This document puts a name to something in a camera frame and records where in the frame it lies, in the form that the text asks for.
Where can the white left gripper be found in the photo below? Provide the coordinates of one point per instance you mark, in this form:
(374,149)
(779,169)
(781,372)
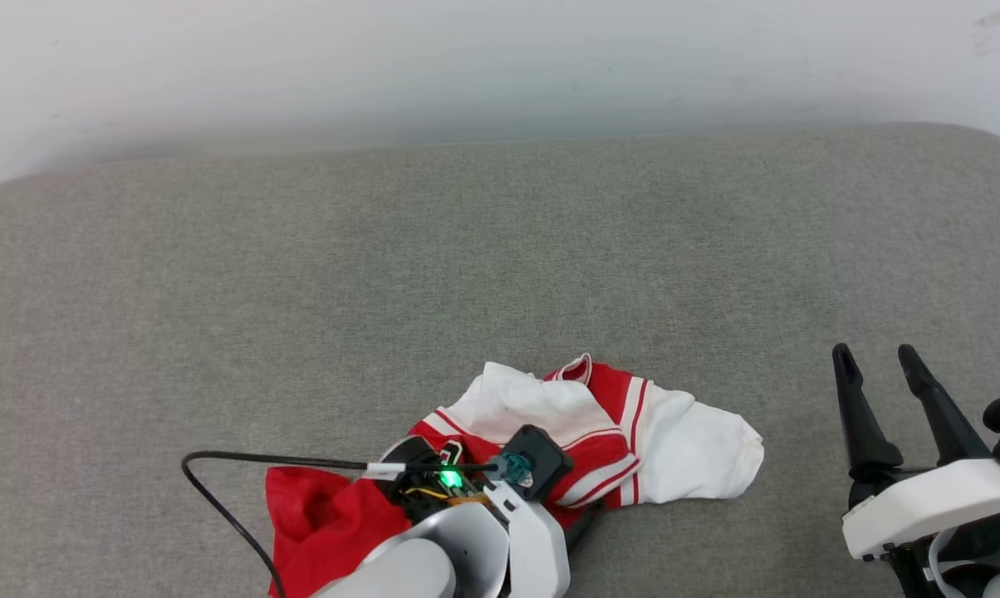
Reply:
(537,548)

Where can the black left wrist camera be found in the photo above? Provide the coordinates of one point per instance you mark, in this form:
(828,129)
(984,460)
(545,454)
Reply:
(546,457)

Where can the red white basketball jersey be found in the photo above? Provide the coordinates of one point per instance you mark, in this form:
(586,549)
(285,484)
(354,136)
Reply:
(550,407)

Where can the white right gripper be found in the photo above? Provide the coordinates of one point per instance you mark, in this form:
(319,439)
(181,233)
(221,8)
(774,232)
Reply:
(932,507)

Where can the grey fabric sofa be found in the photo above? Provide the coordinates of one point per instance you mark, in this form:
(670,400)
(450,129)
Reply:
(467,291)

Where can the teal left camera plug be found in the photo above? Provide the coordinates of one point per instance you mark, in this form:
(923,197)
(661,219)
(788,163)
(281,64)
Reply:
(515,469)

